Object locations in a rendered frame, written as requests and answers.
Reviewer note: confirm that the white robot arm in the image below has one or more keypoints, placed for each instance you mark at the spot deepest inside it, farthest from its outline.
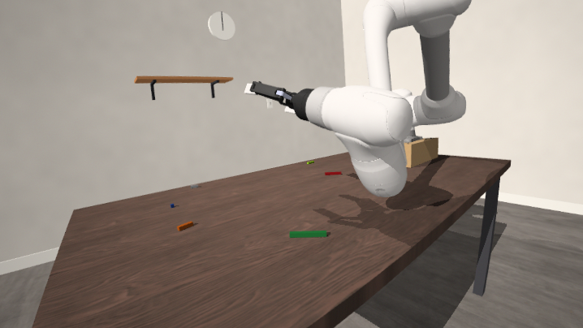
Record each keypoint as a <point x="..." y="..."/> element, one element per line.
<point x="367" y="119"/>

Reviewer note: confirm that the orange rod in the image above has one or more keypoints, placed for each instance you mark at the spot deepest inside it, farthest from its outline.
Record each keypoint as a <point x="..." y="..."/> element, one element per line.
<point x="184" y="226"/>

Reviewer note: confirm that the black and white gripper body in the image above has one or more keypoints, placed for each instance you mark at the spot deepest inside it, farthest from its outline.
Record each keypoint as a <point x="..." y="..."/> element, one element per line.
<point x="298" y="101"/>

